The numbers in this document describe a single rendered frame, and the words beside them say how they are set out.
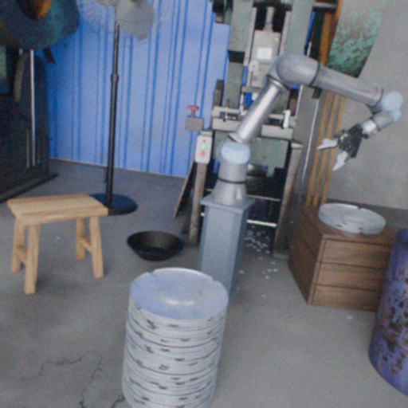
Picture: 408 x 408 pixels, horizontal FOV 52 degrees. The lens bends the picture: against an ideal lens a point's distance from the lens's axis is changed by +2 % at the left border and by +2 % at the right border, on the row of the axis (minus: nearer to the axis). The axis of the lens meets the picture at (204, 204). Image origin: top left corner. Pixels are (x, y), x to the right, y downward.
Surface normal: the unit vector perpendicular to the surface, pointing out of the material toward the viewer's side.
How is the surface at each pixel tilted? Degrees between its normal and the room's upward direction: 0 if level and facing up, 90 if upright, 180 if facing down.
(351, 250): 90
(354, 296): 90
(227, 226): 90
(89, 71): 90
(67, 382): 0
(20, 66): 73
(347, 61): 131
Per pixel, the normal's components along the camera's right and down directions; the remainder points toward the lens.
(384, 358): -0.97, 0.00
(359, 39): -0.14, 0.68
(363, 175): -0.10, 0.30
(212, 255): -0.38, 0.25
